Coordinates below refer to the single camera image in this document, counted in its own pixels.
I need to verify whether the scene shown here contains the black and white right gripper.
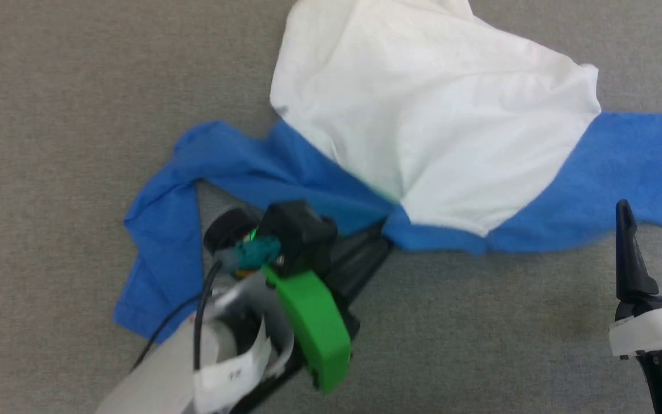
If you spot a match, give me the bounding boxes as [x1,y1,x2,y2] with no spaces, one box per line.
[607,199,662,361]

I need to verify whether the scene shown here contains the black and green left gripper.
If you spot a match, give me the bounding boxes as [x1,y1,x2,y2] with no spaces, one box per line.
[203,206,393,396]

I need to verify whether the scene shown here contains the white and blue raglan shirt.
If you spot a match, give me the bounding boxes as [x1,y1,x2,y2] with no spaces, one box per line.
[113,0,662,346]

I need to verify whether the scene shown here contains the white paper label tag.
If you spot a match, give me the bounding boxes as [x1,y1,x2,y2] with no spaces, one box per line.
[193,331,275,414]

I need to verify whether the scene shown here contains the grey fabric covered surface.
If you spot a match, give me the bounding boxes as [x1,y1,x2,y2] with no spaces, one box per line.
[0,0,662,414]

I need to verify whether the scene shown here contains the teal cable connector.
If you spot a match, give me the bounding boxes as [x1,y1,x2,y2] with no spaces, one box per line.
[232,234,282,271]

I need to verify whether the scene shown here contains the thick black cable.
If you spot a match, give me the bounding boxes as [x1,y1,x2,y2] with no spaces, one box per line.
[193,260,224,371]

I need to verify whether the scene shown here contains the thin black cable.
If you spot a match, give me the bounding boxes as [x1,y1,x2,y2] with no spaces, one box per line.
[132,293,202,371]

